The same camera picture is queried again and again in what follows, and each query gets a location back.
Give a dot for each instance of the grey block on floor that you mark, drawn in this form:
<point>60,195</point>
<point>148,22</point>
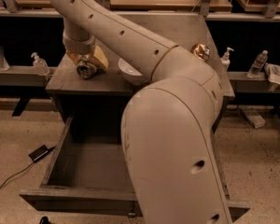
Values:
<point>254,118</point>

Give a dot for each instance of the clear plastic water bottle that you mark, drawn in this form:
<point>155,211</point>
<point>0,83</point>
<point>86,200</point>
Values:
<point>257,65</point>

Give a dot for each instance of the white pump bottle right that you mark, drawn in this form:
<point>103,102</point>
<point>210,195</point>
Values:
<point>225,59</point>

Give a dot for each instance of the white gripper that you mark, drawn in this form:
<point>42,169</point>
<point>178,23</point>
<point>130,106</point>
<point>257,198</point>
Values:
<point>79,48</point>

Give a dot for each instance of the white bowl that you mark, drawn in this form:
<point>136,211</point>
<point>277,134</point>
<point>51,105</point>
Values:
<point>131,74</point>

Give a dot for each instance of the white packet on shelf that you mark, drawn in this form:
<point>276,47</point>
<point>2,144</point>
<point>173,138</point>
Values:
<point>273,73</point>

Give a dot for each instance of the clear sanitizer bottle left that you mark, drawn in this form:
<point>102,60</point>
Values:
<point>40,65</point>

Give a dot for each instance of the grey cabinet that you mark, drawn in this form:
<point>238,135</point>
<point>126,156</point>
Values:
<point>72,92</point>

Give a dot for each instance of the green 7up can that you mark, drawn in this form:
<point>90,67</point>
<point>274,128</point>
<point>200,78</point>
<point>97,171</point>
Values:
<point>85,68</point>

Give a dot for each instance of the open grey top drawer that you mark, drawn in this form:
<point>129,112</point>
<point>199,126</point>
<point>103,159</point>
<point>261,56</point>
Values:
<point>114,163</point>

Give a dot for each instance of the grey metal shelf rail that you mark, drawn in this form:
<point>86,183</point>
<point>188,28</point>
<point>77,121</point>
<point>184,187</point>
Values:
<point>21,76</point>

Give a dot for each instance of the orange crushed soda can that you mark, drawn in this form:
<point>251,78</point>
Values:
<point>201,51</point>

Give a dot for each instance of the black power adapter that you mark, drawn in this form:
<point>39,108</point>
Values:
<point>39,153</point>

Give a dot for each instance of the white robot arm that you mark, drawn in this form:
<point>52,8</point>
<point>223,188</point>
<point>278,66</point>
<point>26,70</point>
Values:
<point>183,90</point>

